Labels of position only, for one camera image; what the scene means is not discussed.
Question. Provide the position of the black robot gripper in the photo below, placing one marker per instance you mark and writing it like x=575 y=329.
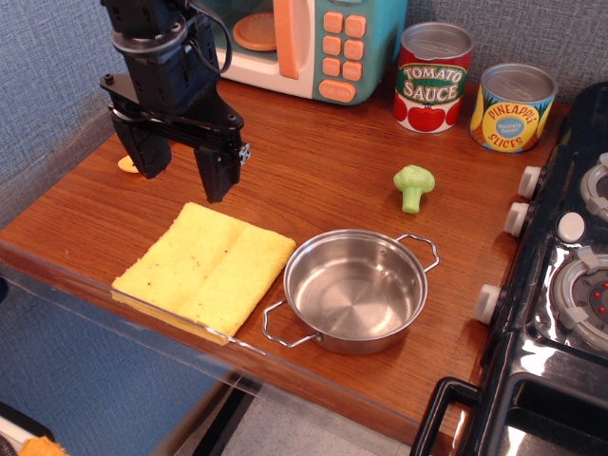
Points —
x=169 y=94

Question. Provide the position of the green toy broccoli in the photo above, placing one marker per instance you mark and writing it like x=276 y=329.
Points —
x=413 y=182

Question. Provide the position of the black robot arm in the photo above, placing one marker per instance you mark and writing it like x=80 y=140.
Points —
x=129 y=12

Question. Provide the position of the yellow towel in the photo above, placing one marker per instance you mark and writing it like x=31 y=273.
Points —
x=208 y=269

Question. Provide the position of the small orange yellow toy piece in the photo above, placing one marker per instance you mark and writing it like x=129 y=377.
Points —
x=127 y=165

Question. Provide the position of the orange toy plate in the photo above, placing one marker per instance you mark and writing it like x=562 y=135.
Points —
x=256 y=32

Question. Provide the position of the toy microwave oven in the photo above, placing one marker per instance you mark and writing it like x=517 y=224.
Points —
x=331 y=51

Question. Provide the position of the stainless steel pot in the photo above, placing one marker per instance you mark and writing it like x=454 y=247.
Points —
x=357 y=291

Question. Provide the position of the tomato sauce can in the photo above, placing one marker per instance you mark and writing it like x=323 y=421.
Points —
x=433 y=64

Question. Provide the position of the orange cloth at corner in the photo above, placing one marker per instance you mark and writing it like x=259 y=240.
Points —
x=41 y=446

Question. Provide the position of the pineapple slices can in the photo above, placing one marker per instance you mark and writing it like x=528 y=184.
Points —
x=512 y=107

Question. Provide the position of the black toy stove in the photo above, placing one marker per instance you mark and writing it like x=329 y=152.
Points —
x=544 y=384

